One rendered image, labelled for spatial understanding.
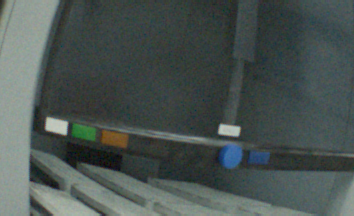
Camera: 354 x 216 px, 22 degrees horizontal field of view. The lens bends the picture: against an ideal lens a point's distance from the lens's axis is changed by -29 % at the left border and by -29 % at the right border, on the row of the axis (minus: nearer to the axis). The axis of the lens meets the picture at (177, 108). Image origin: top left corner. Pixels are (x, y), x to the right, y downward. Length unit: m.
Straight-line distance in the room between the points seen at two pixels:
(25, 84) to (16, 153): 0.10
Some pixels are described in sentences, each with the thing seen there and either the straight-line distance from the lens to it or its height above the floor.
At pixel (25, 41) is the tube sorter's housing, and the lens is 1.33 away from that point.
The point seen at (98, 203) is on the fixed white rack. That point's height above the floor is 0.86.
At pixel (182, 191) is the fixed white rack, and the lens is 1.95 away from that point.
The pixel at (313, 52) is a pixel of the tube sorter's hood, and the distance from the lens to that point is 1.53.
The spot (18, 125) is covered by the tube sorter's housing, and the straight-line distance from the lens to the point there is 1.34.
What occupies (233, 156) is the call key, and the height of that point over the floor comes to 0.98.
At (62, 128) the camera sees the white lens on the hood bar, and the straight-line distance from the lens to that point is 1.34.
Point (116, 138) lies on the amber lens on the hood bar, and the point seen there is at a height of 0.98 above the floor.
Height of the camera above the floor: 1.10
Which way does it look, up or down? 3 degrees down
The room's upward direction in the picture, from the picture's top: 11 degrees clockwise
